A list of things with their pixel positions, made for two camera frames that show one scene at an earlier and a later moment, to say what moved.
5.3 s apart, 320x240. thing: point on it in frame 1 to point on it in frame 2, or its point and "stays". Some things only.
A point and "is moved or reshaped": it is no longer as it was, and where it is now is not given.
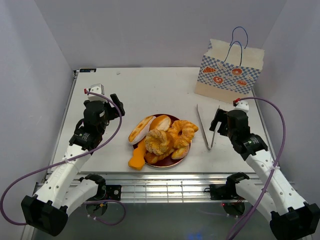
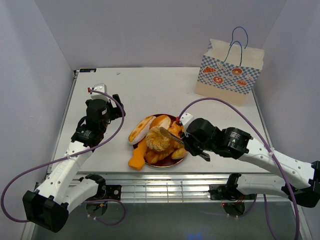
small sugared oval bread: x=180 y=152 stays
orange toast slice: x=137 y=161 stays
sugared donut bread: x=156 y=142 is moved or reshaped
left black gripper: x=118 y=103 stays
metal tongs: x=208 y=145 to x=166 y=133
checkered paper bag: x=228 y=71 stays
